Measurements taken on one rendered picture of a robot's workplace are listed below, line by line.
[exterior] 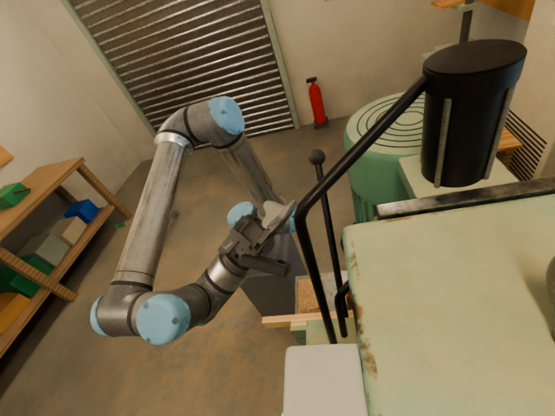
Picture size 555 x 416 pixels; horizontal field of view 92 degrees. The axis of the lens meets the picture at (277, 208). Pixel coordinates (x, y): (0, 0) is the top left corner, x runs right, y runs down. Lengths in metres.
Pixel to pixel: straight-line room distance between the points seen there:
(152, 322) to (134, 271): 0.15
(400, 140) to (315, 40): 3.14
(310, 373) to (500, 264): 0.15
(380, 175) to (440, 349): 0.23
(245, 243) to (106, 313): 0.32
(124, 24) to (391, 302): 3.92
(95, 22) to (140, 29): 0.52
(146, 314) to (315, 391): 0.42
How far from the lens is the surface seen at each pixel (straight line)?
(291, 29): 3.46
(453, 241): 0.24
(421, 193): 0.28
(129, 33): 3.99
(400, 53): 3.63
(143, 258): 0.71
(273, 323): 0.89
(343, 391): 0.23
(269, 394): 1.84
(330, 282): 0.94
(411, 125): 0.40
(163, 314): 0.58
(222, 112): 0.84
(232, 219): 1.30
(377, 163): 0.36
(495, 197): 0.28
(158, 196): 0.77
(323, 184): 0.21
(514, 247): 0.25
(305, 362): 0.24
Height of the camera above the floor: 1.71
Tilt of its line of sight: 41 degrees down
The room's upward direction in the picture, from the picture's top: 22 degrees counter-clockwise
